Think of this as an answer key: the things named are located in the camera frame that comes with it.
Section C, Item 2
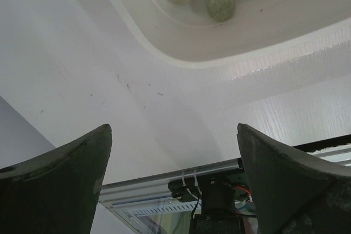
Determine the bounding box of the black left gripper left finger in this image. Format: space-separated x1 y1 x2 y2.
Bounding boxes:
1 124 112 233

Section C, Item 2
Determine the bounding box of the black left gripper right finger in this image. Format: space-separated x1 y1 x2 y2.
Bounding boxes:
237 124 350 233

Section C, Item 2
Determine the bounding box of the white plastic tray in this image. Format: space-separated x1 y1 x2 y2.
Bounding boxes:
110 0 350 69

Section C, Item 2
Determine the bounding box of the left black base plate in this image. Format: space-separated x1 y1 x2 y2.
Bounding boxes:
168 169 253 215

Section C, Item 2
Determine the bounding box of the aluminium rail frame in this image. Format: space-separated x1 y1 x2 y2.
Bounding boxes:
98 143 351 218

